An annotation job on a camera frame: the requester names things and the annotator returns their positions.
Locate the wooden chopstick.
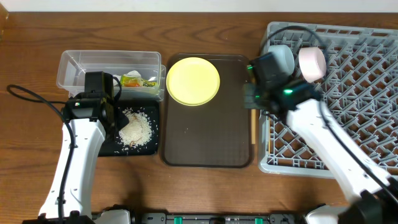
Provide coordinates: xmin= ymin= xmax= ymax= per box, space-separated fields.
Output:
xmin=251 ymin=109 xmax=257 ymax=144

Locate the pile of white rice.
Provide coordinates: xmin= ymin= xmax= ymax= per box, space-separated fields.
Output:
xmin=113 ymin=108 xmax=158 ymax=156

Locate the green orange snack wrapper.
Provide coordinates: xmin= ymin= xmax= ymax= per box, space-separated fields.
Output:
xmin=121 ymin=75 xmax=156 ymax=88

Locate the white tissue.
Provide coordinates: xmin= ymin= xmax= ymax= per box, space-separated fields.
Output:
xmin=113 ymin=70 xmax=142 ymax=82

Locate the yellow plate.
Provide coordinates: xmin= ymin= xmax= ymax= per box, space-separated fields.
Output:
xmin=166 ymin=57 xmax=221 ymax=106

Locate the pink bowl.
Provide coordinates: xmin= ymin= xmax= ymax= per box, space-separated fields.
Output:
xmin=298 ymin=47 xmax=326 ymax=83

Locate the light blue bowl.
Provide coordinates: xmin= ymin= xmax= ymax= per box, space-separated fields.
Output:
xmin=268 ymin=45 xmax=295 ymax=75

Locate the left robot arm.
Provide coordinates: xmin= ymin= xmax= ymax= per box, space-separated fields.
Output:
xmin=31 ymin=97 xmax=118 ymax=223

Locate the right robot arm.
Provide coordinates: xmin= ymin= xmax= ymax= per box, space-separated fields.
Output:
xmin=243 ymin=80 xmax=397 ymax=224

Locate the grey dishwasher rack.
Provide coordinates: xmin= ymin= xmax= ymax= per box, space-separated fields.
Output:
xmin=258 ymin=22 xmax=397 ymax=179

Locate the black plastic bin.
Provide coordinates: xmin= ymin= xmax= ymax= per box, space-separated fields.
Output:
xmin=99 ymin=100 xmax=160 ymax=157

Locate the dark brown serving tray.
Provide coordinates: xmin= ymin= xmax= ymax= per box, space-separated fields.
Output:
xmin=160 ymin=54 xmax=254 ymax=168

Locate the clear plastic bin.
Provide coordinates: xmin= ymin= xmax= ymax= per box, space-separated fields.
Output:
xmin=57 ymin=50 xmax=166 ymax=101

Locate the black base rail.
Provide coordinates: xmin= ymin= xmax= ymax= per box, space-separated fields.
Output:
xmin=90 ymin=212 xmax=308 ymax=224

